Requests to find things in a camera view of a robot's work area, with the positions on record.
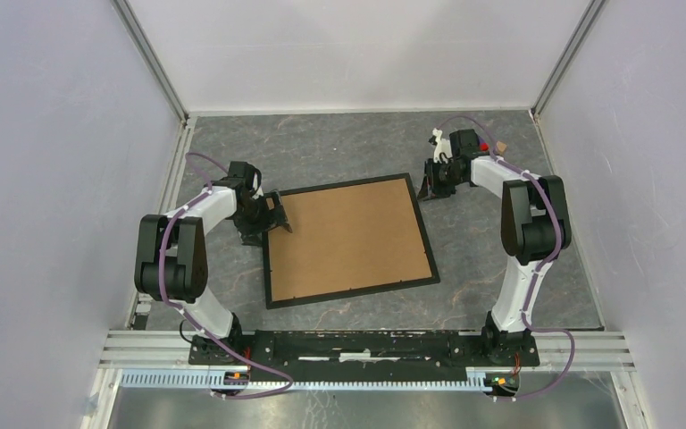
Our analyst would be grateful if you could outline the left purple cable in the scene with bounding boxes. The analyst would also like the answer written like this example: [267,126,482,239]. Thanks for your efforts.
[158,151,295,401]

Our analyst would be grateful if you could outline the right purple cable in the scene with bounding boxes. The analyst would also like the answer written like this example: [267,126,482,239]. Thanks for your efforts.
[434,114,576,402]

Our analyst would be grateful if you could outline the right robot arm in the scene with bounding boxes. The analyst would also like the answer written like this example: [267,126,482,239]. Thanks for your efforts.
[417,129,572,365]

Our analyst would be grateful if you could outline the brown backing board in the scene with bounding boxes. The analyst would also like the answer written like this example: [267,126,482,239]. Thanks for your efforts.
[267,178,434,303]

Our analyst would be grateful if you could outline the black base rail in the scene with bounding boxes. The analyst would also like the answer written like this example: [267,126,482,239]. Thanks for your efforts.
[188,329,540,383]

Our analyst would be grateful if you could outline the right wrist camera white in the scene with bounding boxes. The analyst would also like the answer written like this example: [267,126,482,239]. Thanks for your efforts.
[428,128,453,164]

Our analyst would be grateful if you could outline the aluminium frame rails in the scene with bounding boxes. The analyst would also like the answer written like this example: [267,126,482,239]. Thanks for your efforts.
[82,0,640,429]

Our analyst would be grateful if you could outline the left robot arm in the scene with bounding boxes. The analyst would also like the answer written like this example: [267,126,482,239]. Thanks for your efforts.
[134,161,292,365]

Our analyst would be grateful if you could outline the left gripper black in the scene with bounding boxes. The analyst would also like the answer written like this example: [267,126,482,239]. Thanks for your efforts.
[233,190,292,248]

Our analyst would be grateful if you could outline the purple cable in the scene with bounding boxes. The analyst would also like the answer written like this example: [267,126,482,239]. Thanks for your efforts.
[158,151,295,401]
[434,114,576,402]

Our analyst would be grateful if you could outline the black picture frame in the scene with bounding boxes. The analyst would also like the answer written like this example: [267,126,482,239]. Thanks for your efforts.
[261,172,441,310]

